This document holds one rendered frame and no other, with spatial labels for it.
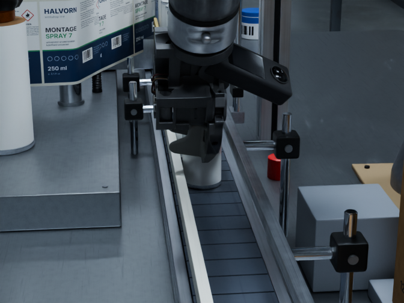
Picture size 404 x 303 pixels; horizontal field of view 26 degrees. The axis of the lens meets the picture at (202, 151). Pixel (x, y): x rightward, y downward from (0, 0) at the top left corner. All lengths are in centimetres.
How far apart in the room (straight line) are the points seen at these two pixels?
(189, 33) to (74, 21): 59
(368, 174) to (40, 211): 49
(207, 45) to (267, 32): 48
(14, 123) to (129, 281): 36
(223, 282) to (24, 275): 26
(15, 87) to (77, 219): 23
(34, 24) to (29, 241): 47
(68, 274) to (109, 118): 45
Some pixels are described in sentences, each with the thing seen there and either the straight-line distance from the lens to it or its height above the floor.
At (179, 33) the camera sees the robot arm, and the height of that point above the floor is 112.
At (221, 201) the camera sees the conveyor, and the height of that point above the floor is 88.
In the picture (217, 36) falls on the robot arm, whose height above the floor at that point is 111.
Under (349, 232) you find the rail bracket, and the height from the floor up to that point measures 98.
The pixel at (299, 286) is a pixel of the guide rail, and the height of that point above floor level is 96.
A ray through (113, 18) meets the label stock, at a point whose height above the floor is 100.
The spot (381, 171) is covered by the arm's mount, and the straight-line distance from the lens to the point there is 135.
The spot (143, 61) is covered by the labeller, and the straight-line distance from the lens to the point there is 173.
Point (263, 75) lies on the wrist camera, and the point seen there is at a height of 106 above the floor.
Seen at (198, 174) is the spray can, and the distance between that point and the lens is 113.
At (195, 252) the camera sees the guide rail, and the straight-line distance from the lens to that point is 89.
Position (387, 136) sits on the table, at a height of 83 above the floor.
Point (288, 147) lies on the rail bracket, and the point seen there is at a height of 96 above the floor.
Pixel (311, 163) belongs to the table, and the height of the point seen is 83.
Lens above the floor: 131
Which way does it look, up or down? 20 degrees down
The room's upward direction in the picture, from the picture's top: straight up
